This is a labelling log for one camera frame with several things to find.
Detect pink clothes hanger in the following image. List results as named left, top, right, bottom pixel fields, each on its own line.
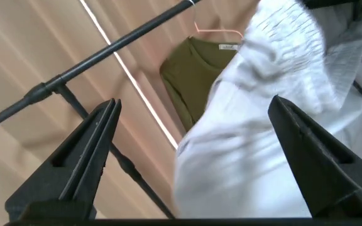
left=187, top=0, right=244, bottom=40

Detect black clothes rack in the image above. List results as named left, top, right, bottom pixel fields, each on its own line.
left=0, top=0, right=202, bottom=220

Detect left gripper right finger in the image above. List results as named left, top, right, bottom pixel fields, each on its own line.
left=268, top=95, right=362, bottom=220

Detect green long-sleeved shirt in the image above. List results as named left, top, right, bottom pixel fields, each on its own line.
left=159, top=36, right=240, bottom=132

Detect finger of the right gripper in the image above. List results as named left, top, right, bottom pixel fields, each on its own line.
left=302, top=0, right=358, bottom=9

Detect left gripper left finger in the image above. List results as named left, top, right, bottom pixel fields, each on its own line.
left=4, top=97, right=123, bottom=220

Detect beige curtain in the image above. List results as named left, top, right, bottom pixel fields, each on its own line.
left=0, top=0, right=260, bottom=220

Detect pale grey shorts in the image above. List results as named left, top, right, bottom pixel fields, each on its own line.
left=173, top=0, right=362, bottom=220

